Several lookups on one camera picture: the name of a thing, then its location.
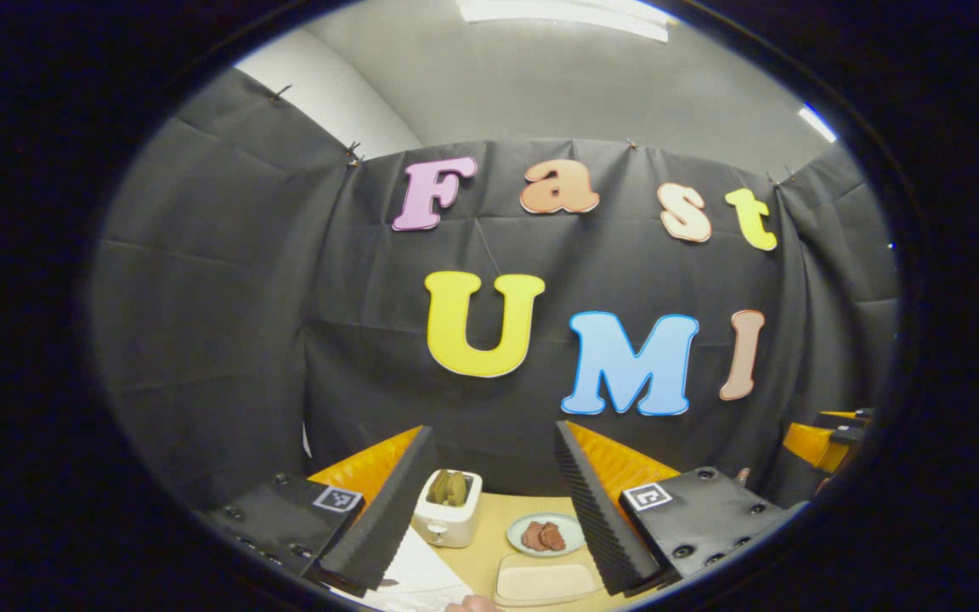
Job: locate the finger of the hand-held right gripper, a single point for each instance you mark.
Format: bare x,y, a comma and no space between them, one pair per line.
812,446
834,417

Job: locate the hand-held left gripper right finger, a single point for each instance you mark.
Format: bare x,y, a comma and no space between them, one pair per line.
596,518

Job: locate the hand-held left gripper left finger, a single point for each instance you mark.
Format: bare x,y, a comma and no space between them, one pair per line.
387,518

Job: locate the white chopstick holder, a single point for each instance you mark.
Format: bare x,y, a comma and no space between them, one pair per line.
447,527

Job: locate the white rice cooker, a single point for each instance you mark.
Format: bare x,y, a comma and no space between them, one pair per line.
421,569

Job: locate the rectangular dish of rice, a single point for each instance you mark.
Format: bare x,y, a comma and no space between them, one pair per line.
545,580

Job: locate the pale round plate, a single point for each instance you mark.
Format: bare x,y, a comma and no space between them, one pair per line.
574,531

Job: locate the brown meat slice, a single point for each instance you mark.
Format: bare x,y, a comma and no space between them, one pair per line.
553,537
532,537

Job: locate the clear plastic bottle red label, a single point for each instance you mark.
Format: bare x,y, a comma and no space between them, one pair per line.
742,476

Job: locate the black backdrop cloth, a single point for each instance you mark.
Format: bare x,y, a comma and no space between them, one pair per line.
200,340

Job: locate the small ceiling light panel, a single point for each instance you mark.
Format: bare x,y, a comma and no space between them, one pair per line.
818,123

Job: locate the large ceiling light panel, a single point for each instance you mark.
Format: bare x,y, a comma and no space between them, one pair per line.
566,15

